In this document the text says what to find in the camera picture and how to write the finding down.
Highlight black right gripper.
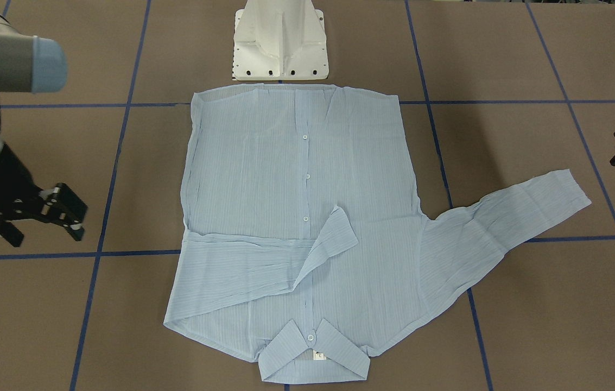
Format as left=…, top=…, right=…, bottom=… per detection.
left=0, top=147, right=88, bottom=247

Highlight light blue button shirt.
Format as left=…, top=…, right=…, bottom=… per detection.
left=163, top=84, right=591, bottom=384

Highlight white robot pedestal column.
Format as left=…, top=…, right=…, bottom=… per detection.
left=231, top=1, right=329, bottom=81

